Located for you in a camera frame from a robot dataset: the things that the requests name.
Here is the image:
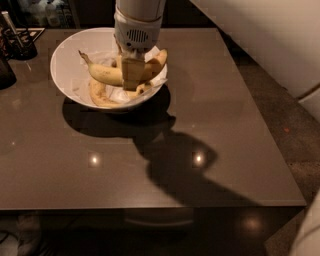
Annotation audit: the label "large yellow banana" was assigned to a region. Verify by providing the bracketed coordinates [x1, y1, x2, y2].
[78, 49, 168, 87]

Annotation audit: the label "yellow banana at bowl bottom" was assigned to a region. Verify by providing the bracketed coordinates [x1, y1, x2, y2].
[89, 78, 119, 108]

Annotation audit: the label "white bottles in background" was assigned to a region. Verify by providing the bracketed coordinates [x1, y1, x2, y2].
[18, 0, 76, 28]

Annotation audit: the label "white ceramic bowl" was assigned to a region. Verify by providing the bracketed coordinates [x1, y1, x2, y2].
[50, 28, 167, 113]

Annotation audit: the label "small spotted banana right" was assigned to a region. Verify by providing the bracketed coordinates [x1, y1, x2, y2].
[126, 83, 153, 99]

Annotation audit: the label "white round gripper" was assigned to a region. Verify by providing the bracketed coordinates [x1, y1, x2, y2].
[114, 7, 162, 91]

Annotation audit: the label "white paper bowl liner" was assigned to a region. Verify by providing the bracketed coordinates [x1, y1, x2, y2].
[73, 40, 163, 107]

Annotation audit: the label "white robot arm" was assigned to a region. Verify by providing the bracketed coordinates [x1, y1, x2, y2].
[136, 0, 320, 256]

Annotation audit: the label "black wire pen holder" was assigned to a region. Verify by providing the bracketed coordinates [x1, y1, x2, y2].
[1, 11, 37, 60]

